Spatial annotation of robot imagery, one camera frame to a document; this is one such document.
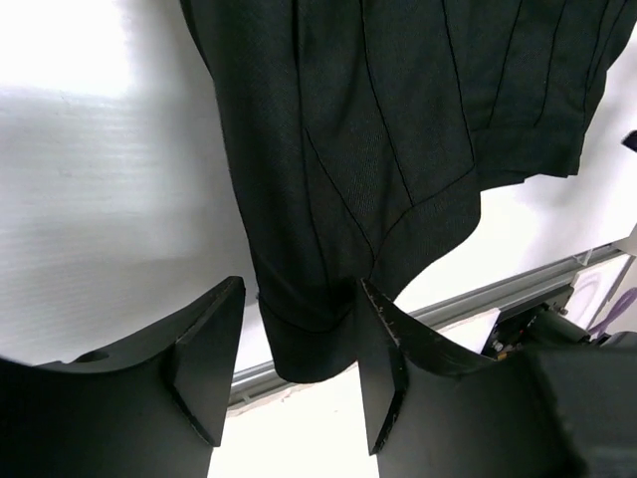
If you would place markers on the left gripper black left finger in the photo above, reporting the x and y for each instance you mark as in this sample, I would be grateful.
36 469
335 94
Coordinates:
150 405

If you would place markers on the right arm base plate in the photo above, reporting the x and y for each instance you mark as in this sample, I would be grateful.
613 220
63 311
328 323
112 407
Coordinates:
542 321

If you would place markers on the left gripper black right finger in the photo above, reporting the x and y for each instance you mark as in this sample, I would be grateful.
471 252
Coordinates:
433 408

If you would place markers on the aluminium front rail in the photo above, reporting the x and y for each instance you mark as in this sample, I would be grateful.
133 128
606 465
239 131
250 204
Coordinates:
551 285

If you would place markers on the black skirt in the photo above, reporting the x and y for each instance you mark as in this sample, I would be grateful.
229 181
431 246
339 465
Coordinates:
361 134

